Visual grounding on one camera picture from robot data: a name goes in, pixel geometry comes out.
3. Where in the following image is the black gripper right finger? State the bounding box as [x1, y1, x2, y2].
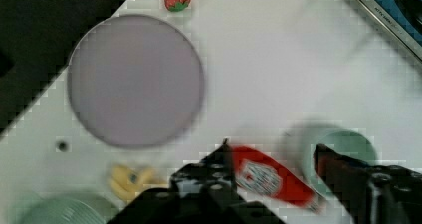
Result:
[313, 144, 422, 224]

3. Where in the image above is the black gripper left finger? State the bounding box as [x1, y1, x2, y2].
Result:
[107, 139, 286, 224]

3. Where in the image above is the black toaster oven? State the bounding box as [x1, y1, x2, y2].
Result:
[357, 0, 422, 61]

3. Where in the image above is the red ketchup bottle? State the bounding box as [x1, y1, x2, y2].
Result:
[231, 145, 325, 213]

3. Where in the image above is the yellow toy banana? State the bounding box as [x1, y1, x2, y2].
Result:
[109, 164, 168, 204]

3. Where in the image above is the green cup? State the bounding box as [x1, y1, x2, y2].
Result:
[282, 121, 379, 198]

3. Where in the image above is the lavender round plate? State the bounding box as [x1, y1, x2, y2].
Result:
[68, 15, 205, 148]

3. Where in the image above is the green perforated basket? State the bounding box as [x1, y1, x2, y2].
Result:
[8, 192, 119, 224]

